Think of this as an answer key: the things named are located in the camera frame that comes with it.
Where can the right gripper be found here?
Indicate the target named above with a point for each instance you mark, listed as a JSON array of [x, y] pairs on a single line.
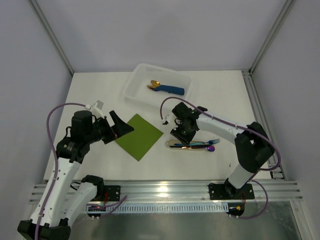
[[182, 135]]

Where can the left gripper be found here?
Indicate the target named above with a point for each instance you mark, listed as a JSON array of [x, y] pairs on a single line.
[[109, 130]]

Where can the green paper napkin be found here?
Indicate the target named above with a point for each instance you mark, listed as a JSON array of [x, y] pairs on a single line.
[[138, 142]]

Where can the iridescent blue fork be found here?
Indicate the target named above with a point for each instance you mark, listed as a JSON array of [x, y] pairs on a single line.
[[210, 142]]

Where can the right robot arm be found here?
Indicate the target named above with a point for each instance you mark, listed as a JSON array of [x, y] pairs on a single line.
[[253, 147]]

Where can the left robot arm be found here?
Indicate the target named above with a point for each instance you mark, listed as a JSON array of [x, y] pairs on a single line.
[[55, 215]]

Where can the blue rolled napkin bundle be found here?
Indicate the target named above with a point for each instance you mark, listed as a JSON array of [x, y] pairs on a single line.
[[170, 89]]

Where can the gold utensils in bundle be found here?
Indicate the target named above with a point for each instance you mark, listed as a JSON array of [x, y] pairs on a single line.
[[153, 84]]

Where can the white plastic basket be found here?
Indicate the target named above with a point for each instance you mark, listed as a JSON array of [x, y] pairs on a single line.
[[135, 89]]

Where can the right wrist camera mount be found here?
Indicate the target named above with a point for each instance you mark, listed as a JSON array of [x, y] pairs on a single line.
[[166, 119]]

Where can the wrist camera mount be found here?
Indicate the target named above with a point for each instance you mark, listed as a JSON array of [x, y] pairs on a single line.
[[166, 119], [96, 109]]

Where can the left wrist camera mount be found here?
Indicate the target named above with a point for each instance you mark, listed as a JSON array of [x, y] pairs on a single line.
[[96, 109]]

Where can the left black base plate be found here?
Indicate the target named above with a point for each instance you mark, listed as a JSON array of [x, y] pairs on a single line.
[[111, 193]]

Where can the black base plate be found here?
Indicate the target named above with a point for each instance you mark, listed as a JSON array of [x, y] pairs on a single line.
[[111, 193], [223, 192]]

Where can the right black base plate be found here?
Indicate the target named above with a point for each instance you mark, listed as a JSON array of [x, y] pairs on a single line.
[[223, 192]]

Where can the aluminium front rail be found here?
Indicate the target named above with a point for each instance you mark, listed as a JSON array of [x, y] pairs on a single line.
[[196, 191]]

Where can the aluminium rail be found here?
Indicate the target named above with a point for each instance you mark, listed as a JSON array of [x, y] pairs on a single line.
[[196, 191], [259, 114]]

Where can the white slotted cable duct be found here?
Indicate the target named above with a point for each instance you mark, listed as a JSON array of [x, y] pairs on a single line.
[[172, 208]]

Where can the aluminium right side rail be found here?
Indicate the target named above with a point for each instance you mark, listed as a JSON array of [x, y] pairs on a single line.
[[259, 114]]

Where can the left frame post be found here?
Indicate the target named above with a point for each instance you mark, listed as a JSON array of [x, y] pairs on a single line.
[[51, 34]]

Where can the frame post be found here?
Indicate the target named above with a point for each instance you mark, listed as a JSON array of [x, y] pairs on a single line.
[[51, 34], [272, 33]]

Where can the right frame post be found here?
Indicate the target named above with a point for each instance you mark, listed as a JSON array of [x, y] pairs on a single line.
[[272, 33]]

